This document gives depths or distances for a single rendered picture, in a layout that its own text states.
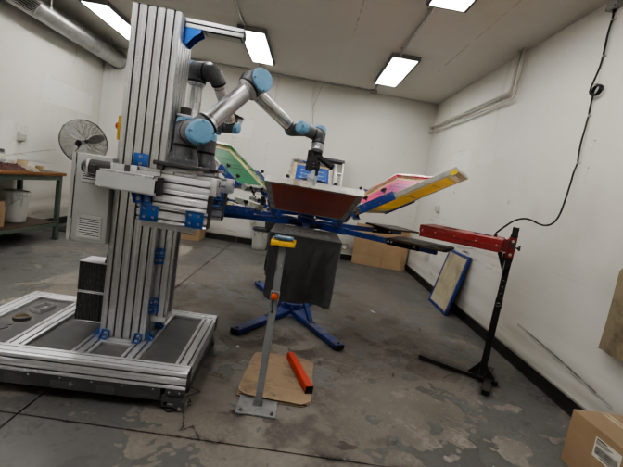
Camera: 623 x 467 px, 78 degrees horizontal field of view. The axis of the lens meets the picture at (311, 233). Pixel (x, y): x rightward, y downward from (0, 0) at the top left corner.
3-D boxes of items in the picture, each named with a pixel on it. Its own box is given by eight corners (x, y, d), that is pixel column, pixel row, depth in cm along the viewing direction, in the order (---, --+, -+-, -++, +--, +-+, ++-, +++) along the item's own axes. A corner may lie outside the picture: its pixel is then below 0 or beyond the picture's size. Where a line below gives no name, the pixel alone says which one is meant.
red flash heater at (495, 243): (507, 251, 304) (511, 236, 303) (504, 256, 264) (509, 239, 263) (430, 235, 333) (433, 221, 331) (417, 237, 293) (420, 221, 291)
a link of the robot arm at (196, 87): (192, 148, 240) (203, 58, 233) (172, 145, 244) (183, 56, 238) (203, 151, 251) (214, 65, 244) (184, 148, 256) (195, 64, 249)
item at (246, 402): (275, 419, 206) (304, 246, 194) (235, 413, 205) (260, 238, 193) (278, 397, 228) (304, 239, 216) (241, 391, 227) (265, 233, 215)
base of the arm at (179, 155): (162, 160, 187) (165, 140, 186) (171, 162, 202) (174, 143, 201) (194, 166, 189) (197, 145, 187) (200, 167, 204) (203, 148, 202)
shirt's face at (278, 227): (341, 244, 232) (341, 243, 232) (270, 232, 230) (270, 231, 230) (336, 233, 279) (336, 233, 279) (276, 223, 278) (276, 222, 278)
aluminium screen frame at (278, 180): (364, 196, 221) (364, 190, 222) (264, 180, 220) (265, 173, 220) (345, 220, 299) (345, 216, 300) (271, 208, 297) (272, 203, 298)
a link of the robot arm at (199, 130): (189, 149, 190) (264, 86, 208) (201, 150, 179) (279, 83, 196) (173, 129, 184) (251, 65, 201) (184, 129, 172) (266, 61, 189)
